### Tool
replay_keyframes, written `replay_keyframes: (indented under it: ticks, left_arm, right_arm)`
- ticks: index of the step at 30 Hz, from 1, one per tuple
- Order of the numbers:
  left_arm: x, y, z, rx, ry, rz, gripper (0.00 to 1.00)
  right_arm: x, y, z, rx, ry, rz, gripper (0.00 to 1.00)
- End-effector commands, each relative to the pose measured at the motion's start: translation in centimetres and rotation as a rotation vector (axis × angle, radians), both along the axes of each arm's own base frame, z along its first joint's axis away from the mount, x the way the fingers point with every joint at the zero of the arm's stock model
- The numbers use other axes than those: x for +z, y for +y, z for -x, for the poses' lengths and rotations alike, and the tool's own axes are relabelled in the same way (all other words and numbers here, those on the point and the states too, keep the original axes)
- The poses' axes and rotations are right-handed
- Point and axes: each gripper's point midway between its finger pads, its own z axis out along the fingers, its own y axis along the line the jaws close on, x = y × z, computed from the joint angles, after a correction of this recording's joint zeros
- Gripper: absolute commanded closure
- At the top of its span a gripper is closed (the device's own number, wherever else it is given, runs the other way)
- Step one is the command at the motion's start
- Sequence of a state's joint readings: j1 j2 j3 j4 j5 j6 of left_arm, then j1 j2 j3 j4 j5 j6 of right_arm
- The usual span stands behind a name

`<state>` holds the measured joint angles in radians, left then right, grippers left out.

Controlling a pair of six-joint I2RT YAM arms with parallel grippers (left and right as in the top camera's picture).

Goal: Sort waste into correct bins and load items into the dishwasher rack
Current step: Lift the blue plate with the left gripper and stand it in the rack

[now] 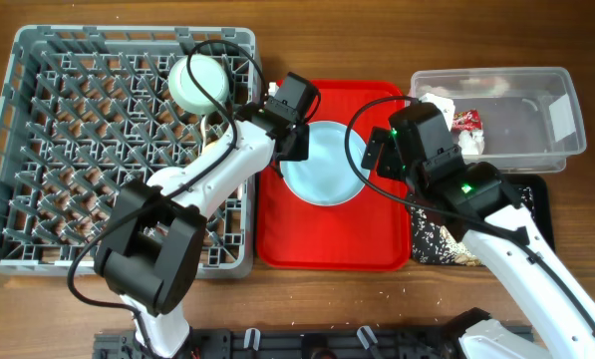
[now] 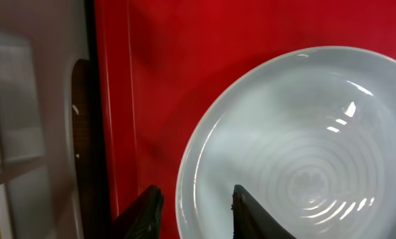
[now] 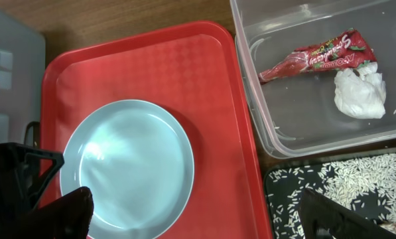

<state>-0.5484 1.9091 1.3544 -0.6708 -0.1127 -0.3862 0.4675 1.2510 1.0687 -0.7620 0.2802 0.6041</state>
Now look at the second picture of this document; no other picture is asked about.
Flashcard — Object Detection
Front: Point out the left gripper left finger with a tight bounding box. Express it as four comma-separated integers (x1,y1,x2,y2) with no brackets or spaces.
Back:
111,185,164,239

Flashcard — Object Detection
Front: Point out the red plastic tray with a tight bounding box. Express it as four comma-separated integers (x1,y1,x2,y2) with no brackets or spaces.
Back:
94,0,396,238

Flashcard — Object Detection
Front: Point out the light blue plate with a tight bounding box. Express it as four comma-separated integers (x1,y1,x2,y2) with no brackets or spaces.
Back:
175,46,396,238

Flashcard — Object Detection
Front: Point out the grey dishwasher rack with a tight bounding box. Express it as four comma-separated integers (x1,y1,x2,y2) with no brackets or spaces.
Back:
0,0,89,238

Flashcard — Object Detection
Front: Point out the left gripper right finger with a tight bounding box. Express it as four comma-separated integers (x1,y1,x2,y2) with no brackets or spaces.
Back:
231,185,296,239

